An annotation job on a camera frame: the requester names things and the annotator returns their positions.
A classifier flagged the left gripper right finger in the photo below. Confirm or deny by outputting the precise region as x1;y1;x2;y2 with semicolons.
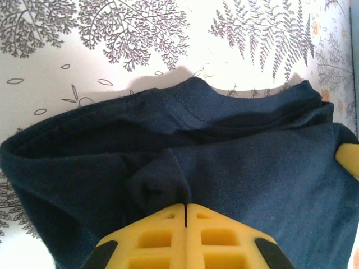
186;203;295;269

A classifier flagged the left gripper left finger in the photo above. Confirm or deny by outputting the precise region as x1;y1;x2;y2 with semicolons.
84;203;187;269

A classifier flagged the navy blue garment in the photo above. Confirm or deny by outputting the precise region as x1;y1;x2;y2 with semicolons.
0;77;359;269

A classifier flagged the floral patterned table cover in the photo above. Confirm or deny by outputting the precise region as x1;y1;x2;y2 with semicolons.
0;0;353;244

